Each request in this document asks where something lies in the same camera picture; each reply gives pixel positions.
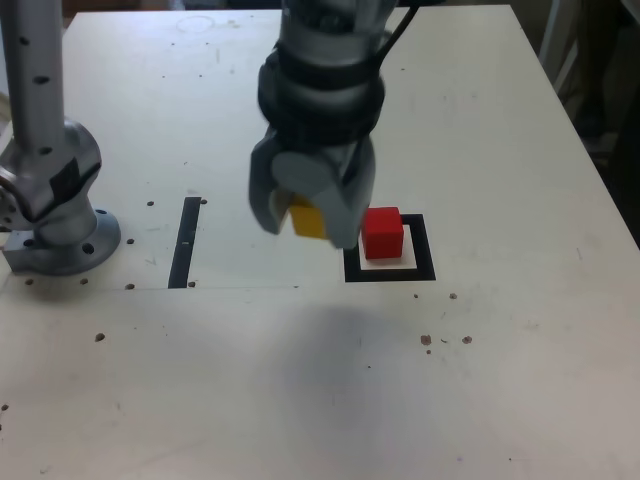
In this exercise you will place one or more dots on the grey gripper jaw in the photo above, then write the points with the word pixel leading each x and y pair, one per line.
pixel 262 190
pixel 340 200

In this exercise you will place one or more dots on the yellow cube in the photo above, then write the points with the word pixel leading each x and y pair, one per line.
pixel 306 220

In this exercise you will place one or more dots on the red cube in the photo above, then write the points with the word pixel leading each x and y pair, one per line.
pixel 382 235

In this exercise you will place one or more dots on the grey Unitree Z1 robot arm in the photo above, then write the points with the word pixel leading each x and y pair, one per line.
pixel 35 100

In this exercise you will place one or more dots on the black tape square outline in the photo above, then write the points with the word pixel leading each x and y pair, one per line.
pixel 390 275

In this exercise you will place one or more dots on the black tape strip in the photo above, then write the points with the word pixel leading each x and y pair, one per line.
pixel 181 260

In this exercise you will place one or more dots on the white metal frame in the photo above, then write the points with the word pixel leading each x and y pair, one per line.
pixel 549 37

